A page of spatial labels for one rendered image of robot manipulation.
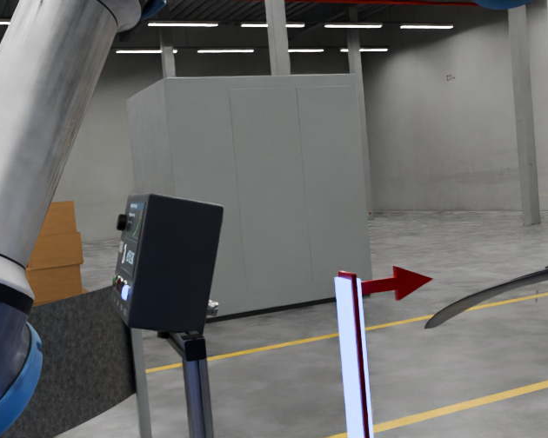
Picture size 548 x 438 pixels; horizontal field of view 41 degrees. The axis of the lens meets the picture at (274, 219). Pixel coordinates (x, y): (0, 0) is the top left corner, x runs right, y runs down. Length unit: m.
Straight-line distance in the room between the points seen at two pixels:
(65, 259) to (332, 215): 3.12
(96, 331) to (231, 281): 4.44
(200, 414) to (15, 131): 0.55
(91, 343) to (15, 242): 1.88
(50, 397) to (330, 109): 5.43
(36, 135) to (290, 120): 6.53
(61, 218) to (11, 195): 7.95
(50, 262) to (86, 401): 6.15
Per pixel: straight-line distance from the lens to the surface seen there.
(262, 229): 6.95
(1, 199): 0.61
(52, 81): 0.64
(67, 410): 2.41
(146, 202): 1.04
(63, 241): 8.57
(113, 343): 2.58
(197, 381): 1.02
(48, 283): 8.59
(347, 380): 0.51
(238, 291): 6.90
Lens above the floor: 1.26
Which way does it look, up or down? 3 degrees down
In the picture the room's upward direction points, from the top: 5 degrees counter-clockwise
